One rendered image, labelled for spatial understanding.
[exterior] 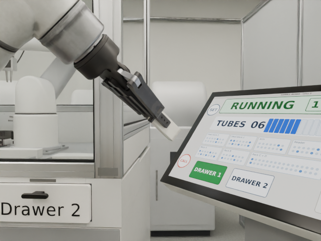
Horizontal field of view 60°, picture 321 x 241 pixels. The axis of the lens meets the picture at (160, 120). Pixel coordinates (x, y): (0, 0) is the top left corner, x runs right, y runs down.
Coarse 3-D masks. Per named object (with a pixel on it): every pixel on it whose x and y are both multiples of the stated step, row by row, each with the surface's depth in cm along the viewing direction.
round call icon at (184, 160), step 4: (180, 156) 73; (184, 156) 72; (188, 156) 71; (192, 156) 70; (180, 160) 72; (184, 160) 71; (188, 160) 70; (176, 164) 72; (180, 164) 71; (184, 164) 70; (188, 164) 69; (184, 168) 69
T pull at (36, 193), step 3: (33, 192) 79; (36, 192) 79; (39, 192) 79; (42, 192) 79; (21, 195) 77; (24, 195) 77; (27, 195) 77; (30, 195) 77; (33, 195) 77; (36, 195) 77; (39, 195) 77; (42, 195) 77; (45, 195) 77; (48, 195) 78; (24, 198) 77; (27, 198) 77; (30, 198) 77; (33, 198) 77; (36, 198) 77; (39, 198) 77; (42, 198) 77; (45, 198) 77
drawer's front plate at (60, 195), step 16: (0, 192) 81; (16, 192) 81; (32, 192) 81; (48, 192) 80; (64, 192) 80; (80, 192) 80; (0, 208) 81; (32, 208) 81; (64, 208) 80; (80, 208) 80
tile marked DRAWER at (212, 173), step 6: (198, 162) 67; (204, 162) 66; (198, 168) 66; (204, 168) 64; (210, 168) 63; (216, 168) 62; (222, 168) 61; (192, 174) 66; (198, 174) 65; (204, 174) 63; (210, 174) 62; (216, 174) 61; (222, 174) 60; (204, 180) 62; (210, 180) 61; (216, 180) 60
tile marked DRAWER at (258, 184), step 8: (232, 176) 58; (240, 176) 57; (248, 176) 55; (256, 176) 54; (264, 176) 53; (272, 176) 52; (232, 184) 57; (240, 184) 55; (248, 184) 54; (256, 184) 53; (264, 184) 52; (248, 192) 53; (256, 192) 52; (264, 192) 51
